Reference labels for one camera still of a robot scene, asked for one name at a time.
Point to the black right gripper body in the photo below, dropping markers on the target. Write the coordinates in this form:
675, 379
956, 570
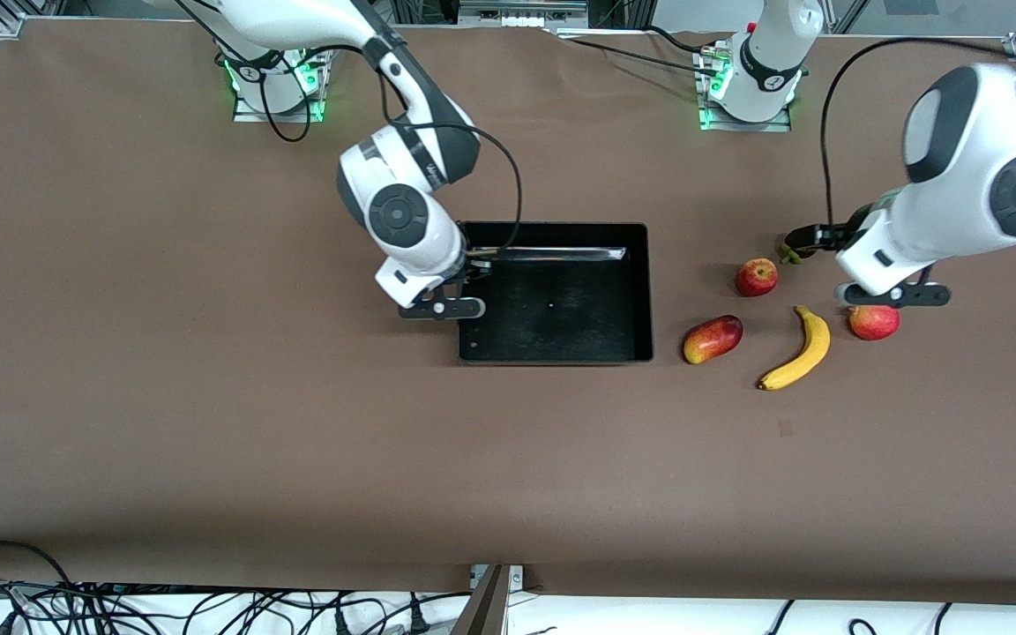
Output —
474, 267

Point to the red yellow mango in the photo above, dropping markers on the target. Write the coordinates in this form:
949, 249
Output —
713, 339

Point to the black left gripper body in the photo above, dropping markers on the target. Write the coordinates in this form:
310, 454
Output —
828, 236

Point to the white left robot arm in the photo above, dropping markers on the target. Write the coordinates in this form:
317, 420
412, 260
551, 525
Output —
958, 176

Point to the white power strip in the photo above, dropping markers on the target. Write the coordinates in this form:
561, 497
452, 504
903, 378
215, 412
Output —
517, 19

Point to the dark purple mangosteen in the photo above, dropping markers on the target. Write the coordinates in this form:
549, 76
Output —
788, 257

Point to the black rectangular plastic box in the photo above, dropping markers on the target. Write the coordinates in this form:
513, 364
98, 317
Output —
561, 309

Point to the aluminium profile post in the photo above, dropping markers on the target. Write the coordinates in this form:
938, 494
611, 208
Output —
486, 608

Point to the small red apple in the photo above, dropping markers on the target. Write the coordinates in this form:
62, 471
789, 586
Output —
756, 278

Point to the yellow banana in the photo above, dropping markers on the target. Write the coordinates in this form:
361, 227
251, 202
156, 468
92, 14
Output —
812, 348

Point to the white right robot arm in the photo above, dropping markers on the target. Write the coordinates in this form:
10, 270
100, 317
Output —
411, 203

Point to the round red fruit with nub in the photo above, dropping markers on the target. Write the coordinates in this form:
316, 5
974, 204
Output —
874, 324

